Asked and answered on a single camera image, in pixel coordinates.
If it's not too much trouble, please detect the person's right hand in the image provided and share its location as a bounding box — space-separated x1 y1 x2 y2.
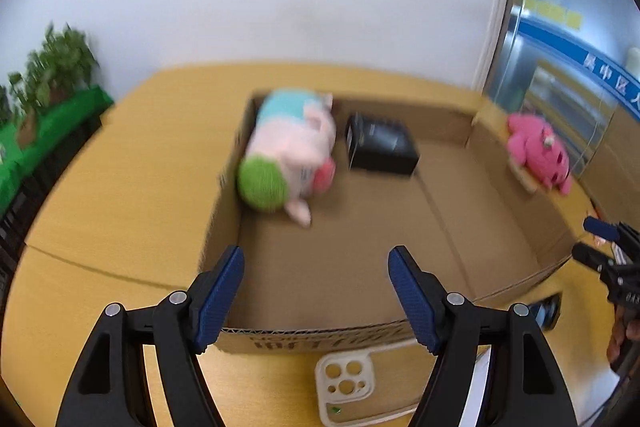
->
606 306 640 375

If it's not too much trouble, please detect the black box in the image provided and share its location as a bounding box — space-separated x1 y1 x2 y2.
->
345 111 420 178

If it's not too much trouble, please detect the wooden desktop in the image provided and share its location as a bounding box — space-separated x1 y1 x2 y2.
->
0 63 640 427

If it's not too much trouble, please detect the small black device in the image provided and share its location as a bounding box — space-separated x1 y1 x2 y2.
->
529 294 563 329

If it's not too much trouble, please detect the long cardboard box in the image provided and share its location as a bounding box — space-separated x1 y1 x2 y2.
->
199 88 586 355

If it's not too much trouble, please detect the black plastic crate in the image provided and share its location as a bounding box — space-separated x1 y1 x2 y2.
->
0 117 103 268

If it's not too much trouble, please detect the glass door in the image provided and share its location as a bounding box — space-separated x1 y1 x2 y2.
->
480 0 640 208

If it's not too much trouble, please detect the pink plush bear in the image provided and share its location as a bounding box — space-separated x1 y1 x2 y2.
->
505 113 573 198

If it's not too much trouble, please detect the small potted green plant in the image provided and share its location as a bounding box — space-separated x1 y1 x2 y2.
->
0 69 38 132

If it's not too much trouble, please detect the yellow door sticker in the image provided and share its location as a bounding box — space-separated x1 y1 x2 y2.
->
522 0 583 30

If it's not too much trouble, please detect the white phone case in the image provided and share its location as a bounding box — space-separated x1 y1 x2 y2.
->
315 349 426 427

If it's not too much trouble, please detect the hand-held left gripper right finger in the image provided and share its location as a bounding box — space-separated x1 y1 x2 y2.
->
388 245 578 427

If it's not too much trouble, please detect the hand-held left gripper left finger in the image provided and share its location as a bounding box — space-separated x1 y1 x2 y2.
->
55 245 246 427

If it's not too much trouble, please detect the large potted green plant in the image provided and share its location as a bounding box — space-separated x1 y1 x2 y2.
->
27 23 100 108

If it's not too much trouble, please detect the pig plush toy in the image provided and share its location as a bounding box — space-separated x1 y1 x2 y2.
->
236 88 338 228

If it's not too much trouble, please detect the green cloth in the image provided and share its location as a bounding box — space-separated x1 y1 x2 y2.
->
0 86 115 180

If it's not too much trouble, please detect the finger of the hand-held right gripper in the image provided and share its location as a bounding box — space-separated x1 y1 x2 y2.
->
572 243 618 278
583 216 640 253

